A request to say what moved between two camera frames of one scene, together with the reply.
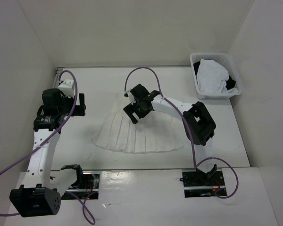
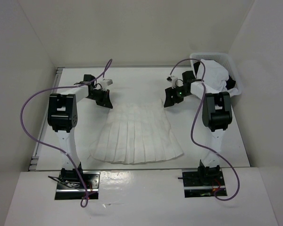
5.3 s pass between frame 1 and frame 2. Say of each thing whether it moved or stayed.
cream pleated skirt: moved
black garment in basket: stayed
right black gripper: moved
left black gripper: moved
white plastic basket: stayed
